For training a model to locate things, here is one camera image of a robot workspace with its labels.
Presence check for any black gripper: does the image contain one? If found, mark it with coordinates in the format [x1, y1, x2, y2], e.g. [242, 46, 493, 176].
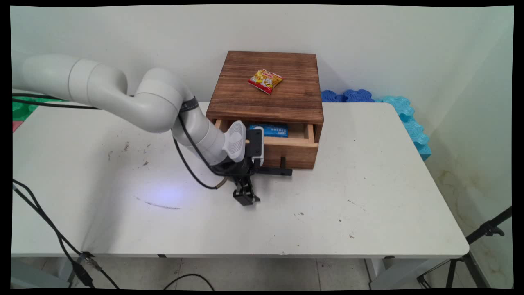
[213, 158, 263, 207]

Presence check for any wooden drawer with black handle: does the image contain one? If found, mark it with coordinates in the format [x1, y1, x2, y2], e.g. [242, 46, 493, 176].
[215, 119, 319, 177]

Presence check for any blue packet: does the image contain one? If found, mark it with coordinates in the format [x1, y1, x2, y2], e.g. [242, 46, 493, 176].
[249, 123, 289, 138]

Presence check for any brown wooden cabinet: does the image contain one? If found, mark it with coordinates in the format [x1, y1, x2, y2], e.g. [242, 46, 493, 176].
[206, 51, 325, 158]

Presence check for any yellow red snack packet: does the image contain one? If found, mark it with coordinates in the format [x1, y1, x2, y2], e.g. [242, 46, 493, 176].
[248, 69, 283, 95]

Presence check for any dark blue foam mat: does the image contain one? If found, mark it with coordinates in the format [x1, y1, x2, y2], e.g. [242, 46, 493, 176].
[321, 89, 375, 103]

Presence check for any white table leg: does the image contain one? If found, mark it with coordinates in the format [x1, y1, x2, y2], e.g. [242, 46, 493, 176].
[364, 258, 451, 290]

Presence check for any light blue foam mat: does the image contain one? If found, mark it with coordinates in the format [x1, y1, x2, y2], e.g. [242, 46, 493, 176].
[375, 95, 432, 161]

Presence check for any black tripod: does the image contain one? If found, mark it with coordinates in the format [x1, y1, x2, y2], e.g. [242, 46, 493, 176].
[417, 206, 513, 289]

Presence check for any green foam mat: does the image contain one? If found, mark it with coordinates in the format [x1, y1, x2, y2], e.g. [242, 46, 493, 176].
[12, 96, 67, 122]

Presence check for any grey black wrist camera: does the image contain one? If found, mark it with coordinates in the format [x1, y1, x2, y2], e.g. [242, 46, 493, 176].
[245, 126, 266, 167]

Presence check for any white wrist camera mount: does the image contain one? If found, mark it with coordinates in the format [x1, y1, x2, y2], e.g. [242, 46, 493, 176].
[224, 120, 247, 163]

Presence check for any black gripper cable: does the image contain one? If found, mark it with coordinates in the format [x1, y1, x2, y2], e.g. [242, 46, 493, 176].
[172, 114, 230, 190]

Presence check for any black looped floor cable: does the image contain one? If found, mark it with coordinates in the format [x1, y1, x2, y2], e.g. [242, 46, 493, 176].
[163, 273, 215, 290]

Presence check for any black cable strap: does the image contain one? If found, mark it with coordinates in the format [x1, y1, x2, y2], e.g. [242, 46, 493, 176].
[179, 97, 200, 114]

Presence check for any black cable with connector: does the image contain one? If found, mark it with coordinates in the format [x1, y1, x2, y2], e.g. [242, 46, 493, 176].
[12, 179, 120, 290]

